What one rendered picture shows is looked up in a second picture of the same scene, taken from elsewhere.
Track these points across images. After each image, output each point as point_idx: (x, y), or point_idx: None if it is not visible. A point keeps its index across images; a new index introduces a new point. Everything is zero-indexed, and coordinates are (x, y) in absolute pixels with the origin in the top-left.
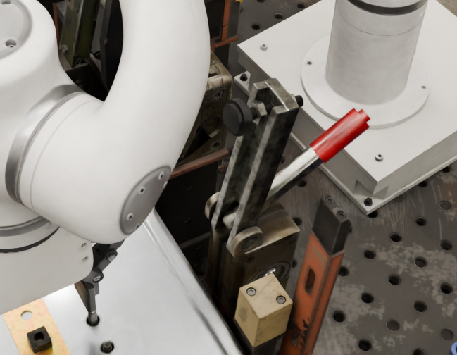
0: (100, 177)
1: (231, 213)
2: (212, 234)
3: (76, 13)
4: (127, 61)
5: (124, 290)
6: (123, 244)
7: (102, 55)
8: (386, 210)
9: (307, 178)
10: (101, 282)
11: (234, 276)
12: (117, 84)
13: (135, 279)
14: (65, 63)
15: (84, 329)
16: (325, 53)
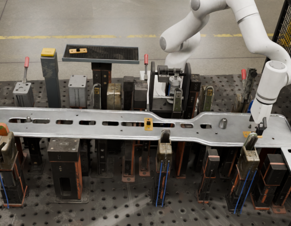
0: None
1: (245, 97)
2: (240, 105)
3: (180, 98)
4: (287, 57)
5: (244, 121)
6: (233, 118)
7: (185, 103)
8: (197, 108)
9: (182, 115)
10: (241, 123)
11: (248, 107)
12: (288, 60)
13: (242, 119)
14: (178, 111)
15: (251, 128)
16: (160, 91)
